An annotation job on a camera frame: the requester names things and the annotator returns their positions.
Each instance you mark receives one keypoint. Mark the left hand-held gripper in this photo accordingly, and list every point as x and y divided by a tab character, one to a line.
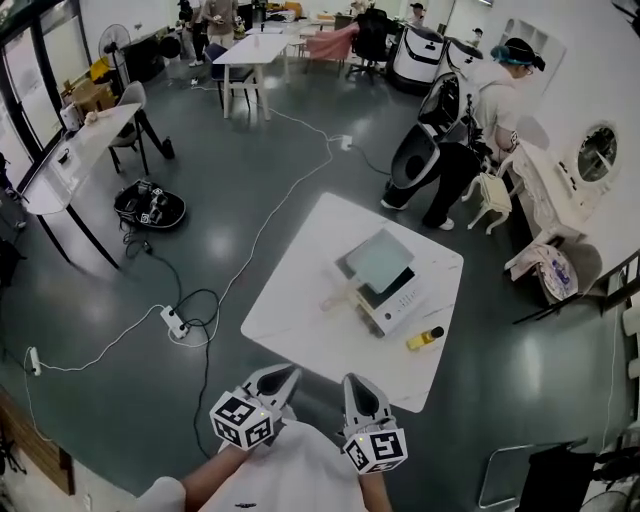
240	417

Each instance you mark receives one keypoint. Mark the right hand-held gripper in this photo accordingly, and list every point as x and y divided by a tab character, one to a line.
375	445

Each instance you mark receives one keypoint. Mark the white stove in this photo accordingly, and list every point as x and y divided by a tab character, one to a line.
400	307

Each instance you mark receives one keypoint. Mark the square grey frying pan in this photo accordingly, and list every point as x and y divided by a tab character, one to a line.
380	260

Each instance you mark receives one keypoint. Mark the person's left forearm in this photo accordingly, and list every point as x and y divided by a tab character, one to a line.
210	475

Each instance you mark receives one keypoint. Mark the person's right forearm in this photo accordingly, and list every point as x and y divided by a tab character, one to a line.
372	492

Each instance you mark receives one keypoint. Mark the person's white shirt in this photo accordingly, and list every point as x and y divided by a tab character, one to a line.
300	470

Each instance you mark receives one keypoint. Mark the yellow bottle with black cap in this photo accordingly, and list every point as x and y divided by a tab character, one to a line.
420	340

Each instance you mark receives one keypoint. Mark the white square table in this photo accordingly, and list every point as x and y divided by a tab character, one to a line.
300	320

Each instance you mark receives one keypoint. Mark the white power strip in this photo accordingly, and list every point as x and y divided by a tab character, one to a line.
346	142
174	322
35	361

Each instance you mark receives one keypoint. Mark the black fabric rack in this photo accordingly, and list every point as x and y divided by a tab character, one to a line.
560	480

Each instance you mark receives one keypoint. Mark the wooden cabinet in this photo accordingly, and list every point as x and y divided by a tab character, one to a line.
30	445

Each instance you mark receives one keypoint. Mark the chair with patterned cushion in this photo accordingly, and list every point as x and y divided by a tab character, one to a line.
560	272

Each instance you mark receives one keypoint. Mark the white cushioned stool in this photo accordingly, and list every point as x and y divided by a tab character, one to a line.
492	192

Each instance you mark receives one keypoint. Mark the black and white shell chair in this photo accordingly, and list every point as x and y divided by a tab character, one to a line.
415	160

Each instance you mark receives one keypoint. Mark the black stair railing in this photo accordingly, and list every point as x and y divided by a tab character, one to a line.
622	280

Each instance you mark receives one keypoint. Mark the long grey table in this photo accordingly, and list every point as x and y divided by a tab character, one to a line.
75	155

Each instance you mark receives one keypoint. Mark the white vanity dresser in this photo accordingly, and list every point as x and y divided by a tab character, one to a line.
545	185

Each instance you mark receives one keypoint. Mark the grey shell chair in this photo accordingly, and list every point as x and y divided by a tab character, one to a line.
131	107

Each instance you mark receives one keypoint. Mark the dark blue chair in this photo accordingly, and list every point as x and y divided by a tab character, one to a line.
222	62

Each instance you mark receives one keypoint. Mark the cardboard box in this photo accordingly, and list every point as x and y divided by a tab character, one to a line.
90	95

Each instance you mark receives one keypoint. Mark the round vanity mirror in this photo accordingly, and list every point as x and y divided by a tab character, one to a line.
597	152

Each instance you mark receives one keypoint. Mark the white rectangular table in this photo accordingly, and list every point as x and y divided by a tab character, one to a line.
255	47

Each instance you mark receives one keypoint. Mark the pink cloth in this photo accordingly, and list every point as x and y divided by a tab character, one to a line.
330	45

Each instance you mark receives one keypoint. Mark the white robot housing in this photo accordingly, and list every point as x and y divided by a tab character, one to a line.
462	57
417	55

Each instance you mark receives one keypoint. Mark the black standing fan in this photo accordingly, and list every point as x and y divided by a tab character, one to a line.
115	42

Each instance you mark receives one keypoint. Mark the black office chair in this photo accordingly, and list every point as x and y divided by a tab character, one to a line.
370	35

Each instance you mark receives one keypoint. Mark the white metal frame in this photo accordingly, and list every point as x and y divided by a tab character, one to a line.
487	480

